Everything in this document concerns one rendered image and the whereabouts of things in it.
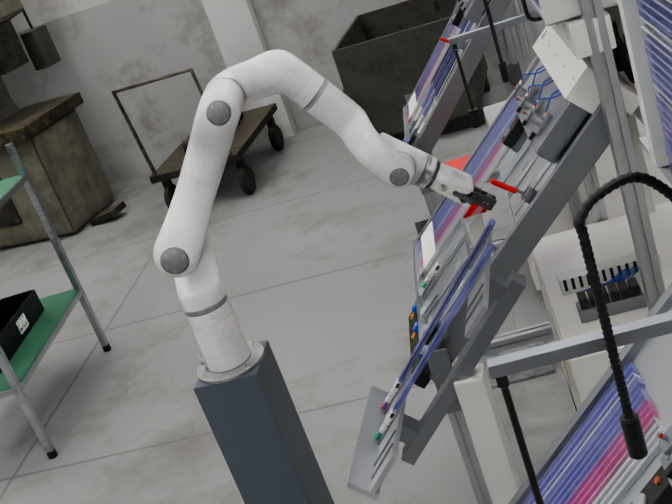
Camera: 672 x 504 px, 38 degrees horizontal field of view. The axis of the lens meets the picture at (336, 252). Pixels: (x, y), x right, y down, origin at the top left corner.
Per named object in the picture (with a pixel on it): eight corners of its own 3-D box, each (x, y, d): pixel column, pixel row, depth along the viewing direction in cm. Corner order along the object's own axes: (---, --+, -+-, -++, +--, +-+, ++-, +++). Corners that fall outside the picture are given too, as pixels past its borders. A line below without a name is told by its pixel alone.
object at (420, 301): (445, 367, 232) (419, 353, 231) (432, 253, 292) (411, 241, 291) (448, 363, 231) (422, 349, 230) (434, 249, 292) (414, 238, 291)
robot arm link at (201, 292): (181, 321, 252) (145, 239, 244) (190, 290, 269) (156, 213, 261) (225, 308, 251) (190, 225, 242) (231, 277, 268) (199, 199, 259)
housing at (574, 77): (620, 131, 207) (564, 98, 205) (577, 74, 252) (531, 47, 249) (643, 99, 204) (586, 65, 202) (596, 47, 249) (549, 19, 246)
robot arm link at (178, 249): (199, 264, 258) (191, 290, 243) (154, 251, 257) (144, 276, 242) (253, 85, 240) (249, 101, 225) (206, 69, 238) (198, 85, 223)
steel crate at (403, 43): (492, 81, 682) (465, -19, 656) (494, 126, 593) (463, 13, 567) (379, 112, 703) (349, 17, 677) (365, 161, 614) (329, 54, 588)
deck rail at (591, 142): (446, 371, 230) (423, 359, 229) (445, 367, 232) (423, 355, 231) (630, 115, 203) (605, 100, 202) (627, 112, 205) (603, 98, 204)
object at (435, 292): (439, 358, 231) (427, 352, 230) (427, 245, 291) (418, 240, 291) (483, 296, 224) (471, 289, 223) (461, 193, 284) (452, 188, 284)
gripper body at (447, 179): (436, 168, 238) (477, 188, 240) (435, 152, 247) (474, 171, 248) (421, 193, 241) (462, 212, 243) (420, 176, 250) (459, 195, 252)
